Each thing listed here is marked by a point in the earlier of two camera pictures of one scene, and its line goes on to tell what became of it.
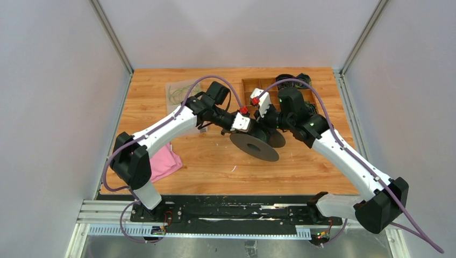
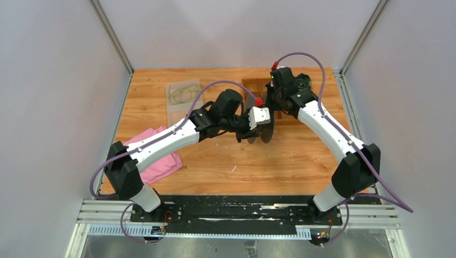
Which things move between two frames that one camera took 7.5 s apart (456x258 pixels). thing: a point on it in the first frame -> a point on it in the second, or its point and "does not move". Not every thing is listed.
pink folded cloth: x=165 y=162 does not move
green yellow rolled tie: x=304 y=77 does not move
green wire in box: x=177 y=95 does not move
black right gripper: x=262 y=122 -> x=270 y=89
